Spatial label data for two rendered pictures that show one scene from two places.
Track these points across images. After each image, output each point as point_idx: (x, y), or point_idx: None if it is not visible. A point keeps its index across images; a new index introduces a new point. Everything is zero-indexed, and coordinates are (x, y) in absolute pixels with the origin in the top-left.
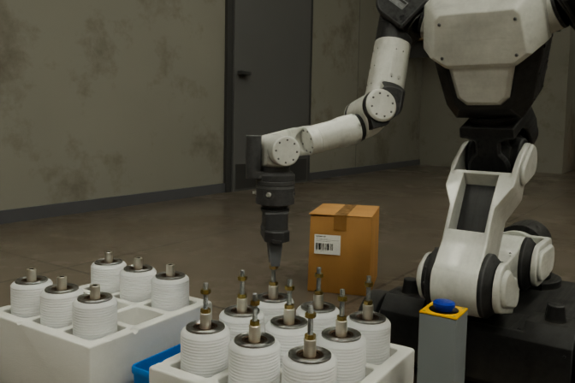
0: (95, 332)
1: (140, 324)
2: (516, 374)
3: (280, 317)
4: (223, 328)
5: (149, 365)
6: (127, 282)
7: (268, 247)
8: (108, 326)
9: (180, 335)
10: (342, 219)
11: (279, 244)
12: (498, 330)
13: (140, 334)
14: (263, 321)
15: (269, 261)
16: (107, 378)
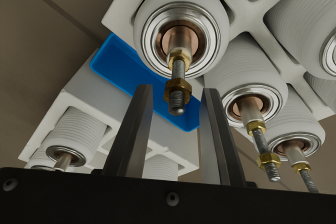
0: (177, 169)
1: (151, 147)
2: None
3: (334, 56)
4: (314, 134)
5: (175, 118)
6: (74, 168)
7: (144, 158)
8: (172, 168)
9: (124, 104)
10: None
11: (256, 185)
12: None
13: (162, 142)
14: (264, 67)
15: (152, 110)
16: (188, 136)
